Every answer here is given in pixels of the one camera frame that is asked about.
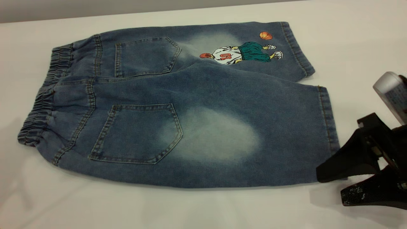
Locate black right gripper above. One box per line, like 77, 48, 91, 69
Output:
316, 113, 407, 210

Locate blue denim shorts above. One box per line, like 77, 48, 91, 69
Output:
17, 22, 342, 189

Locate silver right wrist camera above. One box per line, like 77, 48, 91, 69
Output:
373, 72, 407, 125

